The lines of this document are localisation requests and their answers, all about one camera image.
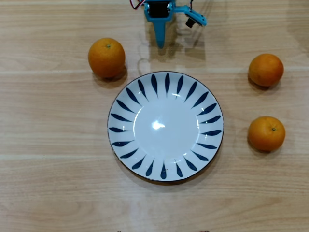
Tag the white plate with blue petals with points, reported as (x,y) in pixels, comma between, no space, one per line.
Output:
(166,135)

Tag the small orange with green stem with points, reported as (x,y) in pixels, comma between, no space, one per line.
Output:
(266,134)

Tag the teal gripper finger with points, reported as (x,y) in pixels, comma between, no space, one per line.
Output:
(160,33)

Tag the teal-cased wrist camera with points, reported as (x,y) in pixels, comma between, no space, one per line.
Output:
(196,17)

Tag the medium orange with dark scars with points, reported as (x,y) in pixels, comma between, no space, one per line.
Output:
(266,70)

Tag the large orange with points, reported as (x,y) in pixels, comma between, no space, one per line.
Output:
(106,59)

